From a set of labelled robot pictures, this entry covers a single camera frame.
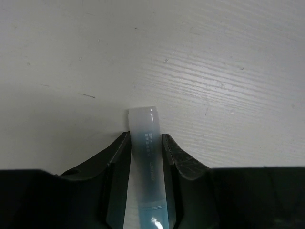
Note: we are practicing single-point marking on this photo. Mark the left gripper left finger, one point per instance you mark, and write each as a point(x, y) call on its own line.
point(91, 195)

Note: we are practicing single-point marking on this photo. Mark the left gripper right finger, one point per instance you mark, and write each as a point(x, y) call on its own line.
point(199, 197)

